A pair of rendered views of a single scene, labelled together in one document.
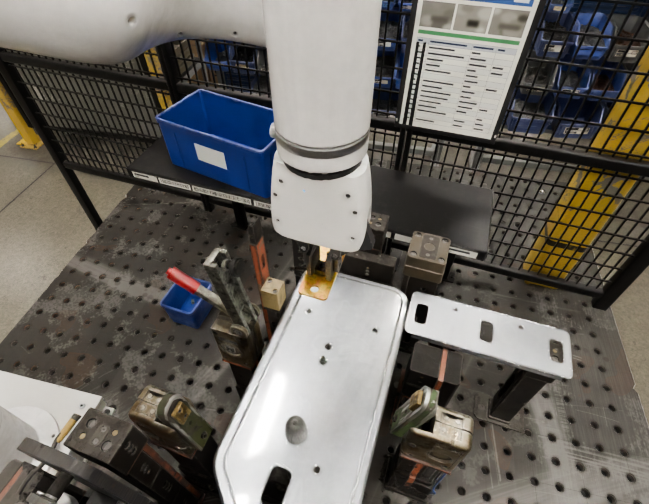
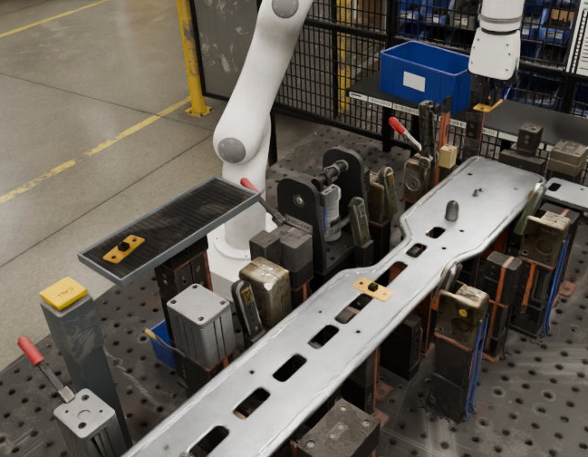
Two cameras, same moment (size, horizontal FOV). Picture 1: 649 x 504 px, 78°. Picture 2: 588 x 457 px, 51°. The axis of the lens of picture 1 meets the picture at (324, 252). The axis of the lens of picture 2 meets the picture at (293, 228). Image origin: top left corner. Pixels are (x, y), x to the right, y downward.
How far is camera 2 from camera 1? 113 cm
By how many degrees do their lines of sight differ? 21
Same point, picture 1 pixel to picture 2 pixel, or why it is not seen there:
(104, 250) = (297, 163)
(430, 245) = (571, 147)
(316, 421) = (465, 215)
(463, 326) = (584, 197)
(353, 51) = not seen: outside the picture
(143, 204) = (330, 140)
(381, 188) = (544, 120)
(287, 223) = (476, 63)
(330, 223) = (496, 61)
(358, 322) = (505, 183)
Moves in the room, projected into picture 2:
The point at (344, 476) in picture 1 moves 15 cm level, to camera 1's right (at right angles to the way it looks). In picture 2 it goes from (478, 236) to (546, 247)
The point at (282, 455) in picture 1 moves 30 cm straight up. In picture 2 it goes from (440, 223) to (454, 107)
